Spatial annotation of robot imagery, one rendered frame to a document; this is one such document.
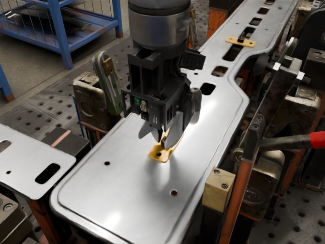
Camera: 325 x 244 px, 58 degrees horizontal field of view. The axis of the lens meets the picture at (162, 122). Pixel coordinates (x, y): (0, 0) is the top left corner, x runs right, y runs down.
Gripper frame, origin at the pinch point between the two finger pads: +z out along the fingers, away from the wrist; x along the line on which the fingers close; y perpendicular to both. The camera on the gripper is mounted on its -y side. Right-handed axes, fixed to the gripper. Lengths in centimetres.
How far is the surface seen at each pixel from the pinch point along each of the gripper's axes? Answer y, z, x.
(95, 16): -202, 88, -190
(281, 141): 0.2, -7.7, 18.3
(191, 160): 1.3, 2.1, 5.6
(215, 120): -10.7, 2.3, 5.7
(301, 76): 0.3, -18.3, 17.8
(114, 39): -194, 104, -162
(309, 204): -24, 32, 31
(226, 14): -76, 7, -14
